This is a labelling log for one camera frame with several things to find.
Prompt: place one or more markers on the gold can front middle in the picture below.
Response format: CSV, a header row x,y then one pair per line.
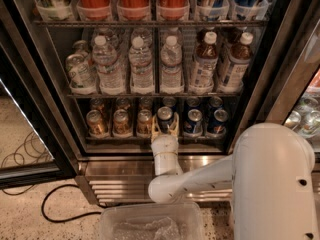
x,y
121,122

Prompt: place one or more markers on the water bottle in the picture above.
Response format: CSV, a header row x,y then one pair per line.
x,y
141,66
171,65
108,67

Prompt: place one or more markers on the gold can back middle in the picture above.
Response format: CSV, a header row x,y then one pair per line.
x,y
123,103

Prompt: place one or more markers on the stainless steel fridge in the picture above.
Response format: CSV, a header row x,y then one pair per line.
x,y
118,170

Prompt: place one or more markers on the gold can front left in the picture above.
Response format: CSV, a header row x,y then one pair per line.
x,y
96,122

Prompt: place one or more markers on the open glass fridge door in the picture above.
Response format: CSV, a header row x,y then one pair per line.
x,y
23,83

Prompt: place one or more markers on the iced tea bottle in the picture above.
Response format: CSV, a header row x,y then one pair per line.
x,y
234,63
204,66

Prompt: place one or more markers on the water bottle front middle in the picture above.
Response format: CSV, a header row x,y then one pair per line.
x,y
141,66

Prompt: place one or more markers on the gold can back right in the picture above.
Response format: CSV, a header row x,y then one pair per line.
x,y
146,103

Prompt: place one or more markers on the silver green can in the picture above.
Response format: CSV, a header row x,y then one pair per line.
x,y
81,47
82,79

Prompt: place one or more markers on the silver green can front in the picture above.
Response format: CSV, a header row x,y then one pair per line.
x,y
82,79

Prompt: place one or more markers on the water bottle front right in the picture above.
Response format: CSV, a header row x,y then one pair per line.
x,y
171,65

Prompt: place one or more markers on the gold can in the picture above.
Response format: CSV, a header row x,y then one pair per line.
x,y
123,103
144,122
121,122
146,103
96,122
98,104

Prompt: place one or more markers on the blue pepsi can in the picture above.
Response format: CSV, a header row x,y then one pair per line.
x,y
192,103
170,102
215,103
193,122
165,117
217,121

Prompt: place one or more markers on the gold can front right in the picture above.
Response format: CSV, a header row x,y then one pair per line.
x,y
144,122

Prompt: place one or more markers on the clear plastic bin left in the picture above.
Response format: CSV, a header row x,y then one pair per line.
x,y
187,215

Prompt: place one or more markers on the iced tea bottle right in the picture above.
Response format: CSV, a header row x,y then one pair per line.
x,y
234,63

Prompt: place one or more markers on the gold can back left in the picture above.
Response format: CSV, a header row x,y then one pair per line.
x,y
98,104

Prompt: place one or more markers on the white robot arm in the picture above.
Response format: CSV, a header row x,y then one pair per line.
x,y
269,173

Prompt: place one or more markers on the red coca-cola can middle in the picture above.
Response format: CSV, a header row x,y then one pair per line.
x,y
134,9

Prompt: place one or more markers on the blue red can left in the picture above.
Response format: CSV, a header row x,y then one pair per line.
x,y
210,9

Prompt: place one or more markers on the water bottle front left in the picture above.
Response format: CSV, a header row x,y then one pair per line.
x,y
108,67

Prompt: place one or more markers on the green white can top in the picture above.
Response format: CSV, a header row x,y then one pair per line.
x,y
57,10

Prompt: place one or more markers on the clear bubble wrap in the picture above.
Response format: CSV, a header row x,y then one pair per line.
x,y
162,229

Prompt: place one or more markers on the red coca-cola can right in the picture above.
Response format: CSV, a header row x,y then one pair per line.
x,y
172,9

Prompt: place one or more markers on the silver green can back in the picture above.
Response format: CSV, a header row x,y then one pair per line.
x,y
81,47

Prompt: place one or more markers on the right glass fridge door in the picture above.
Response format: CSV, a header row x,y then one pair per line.
x,y
293,88

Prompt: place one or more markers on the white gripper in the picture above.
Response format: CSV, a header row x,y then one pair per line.
x,y
164,144

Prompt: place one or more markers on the iced tea bottle left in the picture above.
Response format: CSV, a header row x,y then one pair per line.
x,y
204,66

